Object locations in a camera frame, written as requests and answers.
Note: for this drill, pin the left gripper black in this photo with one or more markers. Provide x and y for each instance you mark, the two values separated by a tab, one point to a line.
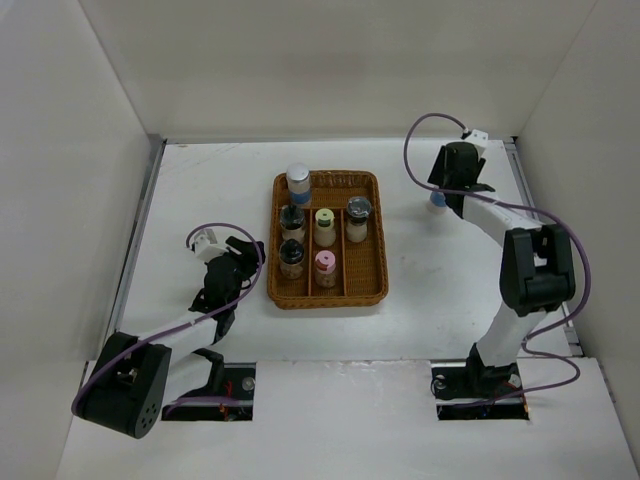
247	250

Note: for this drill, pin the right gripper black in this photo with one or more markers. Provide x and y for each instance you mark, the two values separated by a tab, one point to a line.
437	175

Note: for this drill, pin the silver-lid blue-label jar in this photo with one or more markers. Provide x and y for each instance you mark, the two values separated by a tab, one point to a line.
299	184
436	203

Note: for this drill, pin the black-lid spice jar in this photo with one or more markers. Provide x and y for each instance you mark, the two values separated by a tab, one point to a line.
291	259

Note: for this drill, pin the black-cap spice grinder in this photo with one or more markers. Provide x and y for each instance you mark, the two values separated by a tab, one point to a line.
292	221

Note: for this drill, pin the yellow-cap spice bottle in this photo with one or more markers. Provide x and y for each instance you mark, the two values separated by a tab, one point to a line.
324	228

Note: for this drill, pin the pink-cap spice bottle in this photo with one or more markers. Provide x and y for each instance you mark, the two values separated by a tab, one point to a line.
325	269

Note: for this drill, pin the black-cap white powder bottle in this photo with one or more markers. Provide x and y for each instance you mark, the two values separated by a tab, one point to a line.
358	211

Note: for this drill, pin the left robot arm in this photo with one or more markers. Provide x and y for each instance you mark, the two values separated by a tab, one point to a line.
125	390

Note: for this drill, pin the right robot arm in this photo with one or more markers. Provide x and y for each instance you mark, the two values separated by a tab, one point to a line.
536	276

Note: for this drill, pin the brown wicker divided basket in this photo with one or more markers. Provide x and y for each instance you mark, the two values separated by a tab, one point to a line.
362	275

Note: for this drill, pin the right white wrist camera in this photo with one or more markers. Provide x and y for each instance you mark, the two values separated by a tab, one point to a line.
479	139

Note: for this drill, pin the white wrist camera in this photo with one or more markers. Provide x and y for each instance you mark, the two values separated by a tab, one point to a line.
479	139
205	246

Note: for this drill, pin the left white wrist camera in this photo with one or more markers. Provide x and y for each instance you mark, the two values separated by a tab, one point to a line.
205	246

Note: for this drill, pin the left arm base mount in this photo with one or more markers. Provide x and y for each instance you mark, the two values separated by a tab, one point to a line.
205	387

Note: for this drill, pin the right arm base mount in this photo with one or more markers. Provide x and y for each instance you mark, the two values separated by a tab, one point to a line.
474	391

